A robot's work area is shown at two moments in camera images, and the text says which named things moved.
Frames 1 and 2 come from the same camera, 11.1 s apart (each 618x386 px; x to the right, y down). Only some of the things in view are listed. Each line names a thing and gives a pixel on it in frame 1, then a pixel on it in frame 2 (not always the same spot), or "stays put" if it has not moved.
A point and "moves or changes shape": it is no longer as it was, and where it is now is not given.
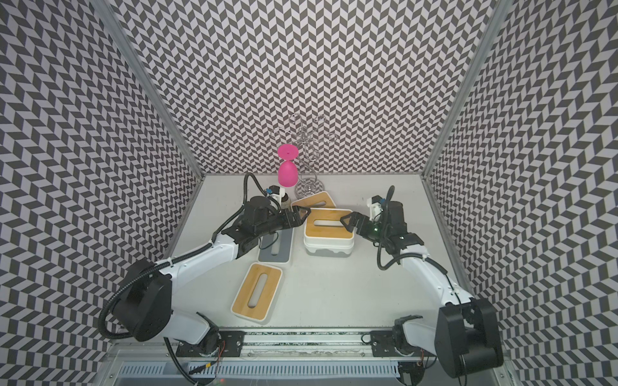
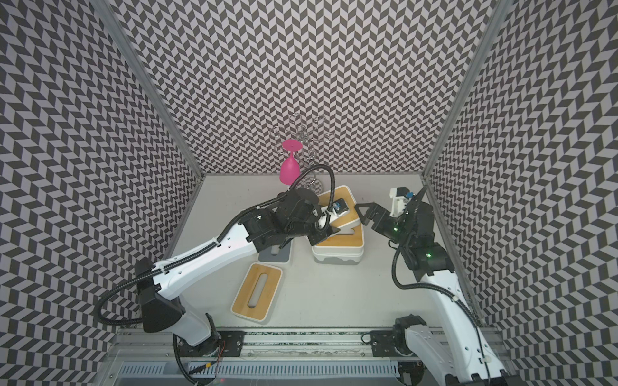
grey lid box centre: [275, 246] stays put
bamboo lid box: [326, 225] moves or changes shape
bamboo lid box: [257, 292] stays put
